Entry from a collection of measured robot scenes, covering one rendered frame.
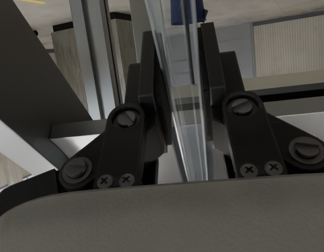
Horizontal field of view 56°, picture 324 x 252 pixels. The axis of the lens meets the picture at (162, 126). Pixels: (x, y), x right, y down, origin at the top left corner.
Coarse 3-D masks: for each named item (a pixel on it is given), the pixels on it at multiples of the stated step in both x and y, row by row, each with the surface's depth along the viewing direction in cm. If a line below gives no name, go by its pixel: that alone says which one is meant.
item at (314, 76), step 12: (132, 0) 50; (132, 12) 51; (144, 12) 50; (132, 24) 51; (144, 24) 51; (300, 72) 77; (312, 72) 72; (252, 84) 62; (264, 84) 59; (276, 84) 57; (288, 84) 54; (300, 84) 52
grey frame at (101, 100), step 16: (80, 0) 37; (96, 0) 37; (80, 16) 38; (96, 16) 38; (80, 32) 38; (96, 32) 38; (80, 48) 39; (96, 48) 39; (112, 48) 41; (80, 64) 39; (96, 64) 40; (112, 64) 40; (96, 80) 40; (112, 80) 39; (96, 96) 40; (112, 96) 40; (96, 112) 40
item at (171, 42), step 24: (144, 0) 8; (168, 0) 8; (192, 0) 8; (168, 24) 9; (192, 24) 9; (168, 48) 10; (192, 48) 10; (168, 72) 11; (192, 72) 11; (168, 96) 12; (192, 96) 12; (192, 120) 14; (192, 144) 16; (192, 168) 18
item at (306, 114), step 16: (272, 96) 21; (288, 96) 21; (304, 96) 21; (320, 96) 16; (272, 112) 16; (288, 112) 16; (304, 112) 16; (320, 112) 15; (64, 128) 17; (80, 128) 17; (96, 128) 17; (304, 128) 17; (320, 128) 17; (64, 144) 18; (80, 144) 18; (176, 144) 18; (208, 144) 18; (160, 160) 20; (176, 160) 19; (208, 160) 20; (160, 176) 23; (176, 176) 23; (208, 176) 23; (224, 176) 23
